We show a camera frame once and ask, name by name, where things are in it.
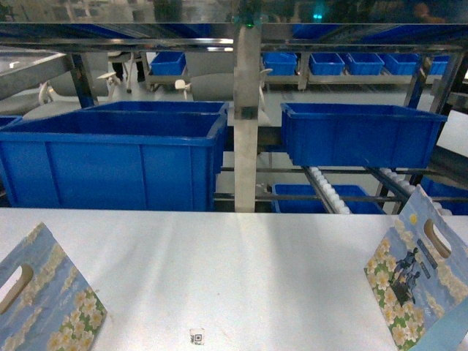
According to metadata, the flower gift bag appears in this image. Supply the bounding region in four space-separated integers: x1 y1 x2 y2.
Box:
363 186 467 350
1 223 107 350

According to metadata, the white roller conveyor track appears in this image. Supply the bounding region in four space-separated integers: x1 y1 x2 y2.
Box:
302 167 352 214

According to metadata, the blue crate behind front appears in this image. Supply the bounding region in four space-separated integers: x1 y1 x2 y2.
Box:
84 101 230 113

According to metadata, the blue crate lower front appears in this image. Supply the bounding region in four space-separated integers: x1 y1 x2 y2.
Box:
1 111 227 211

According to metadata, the blue crate lower right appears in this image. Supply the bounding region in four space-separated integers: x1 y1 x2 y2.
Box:
281 102 448 168

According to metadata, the small QR code sticker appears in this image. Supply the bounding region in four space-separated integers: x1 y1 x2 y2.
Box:
189 328 205 346

